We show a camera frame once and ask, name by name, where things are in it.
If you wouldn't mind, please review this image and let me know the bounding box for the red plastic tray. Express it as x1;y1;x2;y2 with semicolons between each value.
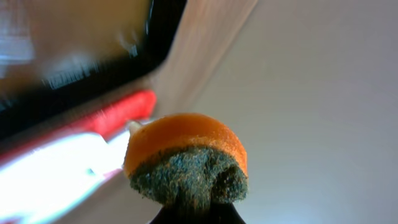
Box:
1;90;156;166

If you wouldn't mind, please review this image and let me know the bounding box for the black water tray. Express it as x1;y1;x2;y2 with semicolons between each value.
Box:
1;0;186;142

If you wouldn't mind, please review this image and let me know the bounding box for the orange green sponge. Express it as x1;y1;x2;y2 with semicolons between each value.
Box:
123;113;248;210

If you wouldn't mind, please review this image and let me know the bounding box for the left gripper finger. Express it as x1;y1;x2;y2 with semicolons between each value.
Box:
149;198;246;224

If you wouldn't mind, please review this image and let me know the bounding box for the white plate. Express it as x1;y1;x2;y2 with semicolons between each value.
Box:
1;131;129;223

